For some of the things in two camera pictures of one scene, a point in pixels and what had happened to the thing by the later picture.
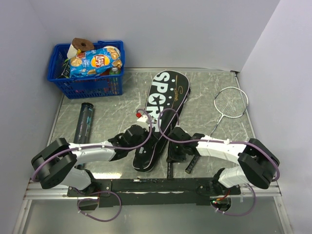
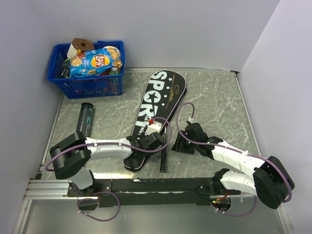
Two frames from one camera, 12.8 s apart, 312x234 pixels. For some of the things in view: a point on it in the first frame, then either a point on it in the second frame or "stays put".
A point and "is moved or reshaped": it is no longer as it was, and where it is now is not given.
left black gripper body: [132, 145] → [143, 135]
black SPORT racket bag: [169, 90] is moved or reshaped
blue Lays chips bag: [92, 64] stays put
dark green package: [66, 72] stays put
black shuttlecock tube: [83, 126] stays put
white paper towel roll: [71, 51] stays put
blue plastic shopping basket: [109, 85] stays put
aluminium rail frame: [35, 191] stays put
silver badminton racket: [169, 170] → [163, 165]
